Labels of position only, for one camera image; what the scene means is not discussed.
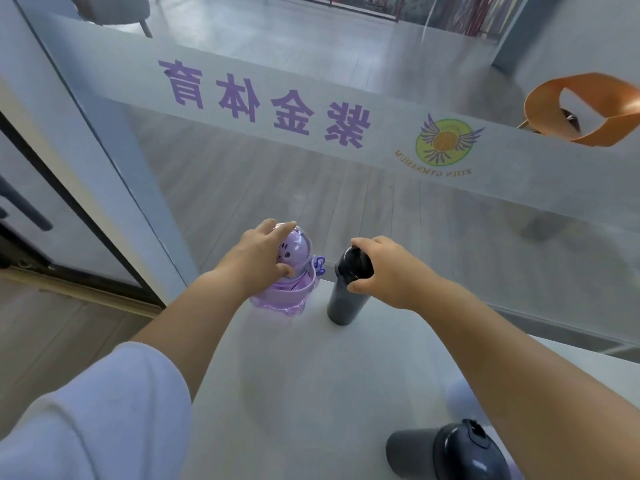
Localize orange chair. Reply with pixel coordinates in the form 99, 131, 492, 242
517, 72, 640, 148

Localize person's left forearm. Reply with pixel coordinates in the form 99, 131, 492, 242
131, 272, 256, 401

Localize black railing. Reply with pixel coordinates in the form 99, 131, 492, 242
285, 0, 401, 23

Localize person's right forearm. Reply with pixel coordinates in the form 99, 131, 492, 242
415, 279, 640, 480

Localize white bottle blue ring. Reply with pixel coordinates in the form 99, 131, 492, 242
445, 378, 491, 425

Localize white table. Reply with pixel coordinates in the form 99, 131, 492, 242
179, 279, 640, 480

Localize person's left hand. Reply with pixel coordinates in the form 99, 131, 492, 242
212, 218, 299, 308

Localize purple cartoon dome bottle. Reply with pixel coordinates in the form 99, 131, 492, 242
249, 223, 327, 318

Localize grey chair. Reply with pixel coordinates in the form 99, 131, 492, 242
69, 0, 153, 39

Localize person's white shirt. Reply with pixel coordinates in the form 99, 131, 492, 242
0, 341, 193, 480

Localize black door handle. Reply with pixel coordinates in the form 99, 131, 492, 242
0, 174, 55, 233

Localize frosted band with purple print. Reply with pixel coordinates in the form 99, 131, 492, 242
29, 12, 640, 233

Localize person's right hand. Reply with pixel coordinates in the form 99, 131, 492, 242
347, 236, 441, 311

